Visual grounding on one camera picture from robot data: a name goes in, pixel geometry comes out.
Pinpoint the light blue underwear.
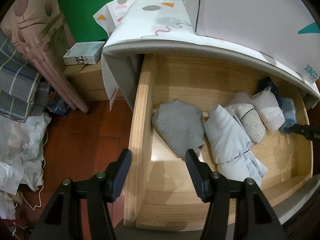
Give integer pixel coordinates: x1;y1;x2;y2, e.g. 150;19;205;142
279;98;296;134

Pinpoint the white pale-blue garment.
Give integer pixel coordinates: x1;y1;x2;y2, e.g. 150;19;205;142
204;105;268;187

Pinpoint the white folded underwear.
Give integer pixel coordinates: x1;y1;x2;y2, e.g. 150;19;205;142
251;87;285;132

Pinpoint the wooden drawer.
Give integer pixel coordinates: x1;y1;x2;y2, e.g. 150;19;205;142
124;54;313;231

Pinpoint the grey ribbed folded underwear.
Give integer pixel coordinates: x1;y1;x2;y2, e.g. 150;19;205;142
151;99;204;159

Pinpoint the honeycomb patterned folded underwear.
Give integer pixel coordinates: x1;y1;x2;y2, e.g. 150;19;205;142
226;93;266;145

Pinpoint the dark navy folded underwear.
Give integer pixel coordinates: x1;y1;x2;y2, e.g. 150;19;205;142
256;76;282;108

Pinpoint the white green-printed crumpled sheet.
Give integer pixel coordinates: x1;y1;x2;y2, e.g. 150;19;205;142
1;112;51;220

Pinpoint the brown cardboard box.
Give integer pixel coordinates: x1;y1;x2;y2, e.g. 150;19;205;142
64;60;124;101

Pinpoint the plaid grey folded cloth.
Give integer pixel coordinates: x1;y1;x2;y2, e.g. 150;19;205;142
1;31;50;122

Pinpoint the white storage box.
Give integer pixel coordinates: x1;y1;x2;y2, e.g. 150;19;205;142
182;0;319;83

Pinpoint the small pale blue box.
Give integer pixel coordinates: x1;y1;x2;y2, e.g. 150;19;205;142
63;41;105;65

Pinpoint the patterned white table cloth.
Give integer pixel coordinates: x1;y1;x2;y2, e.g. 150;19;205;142
93;0;201;112

